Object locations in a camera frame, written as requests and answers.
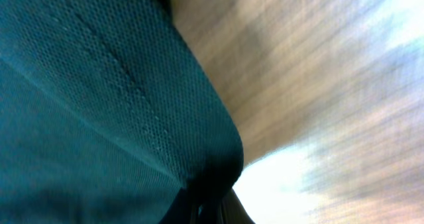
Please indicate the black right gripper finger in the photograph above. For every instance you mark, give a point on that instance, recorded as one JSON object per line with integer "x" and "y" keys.
{"x": 185, "y": 209}

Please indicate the black polo shirt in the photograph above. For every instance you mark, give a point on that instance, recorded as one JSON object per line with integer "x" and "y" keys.
{"x": 106, "y": 114}

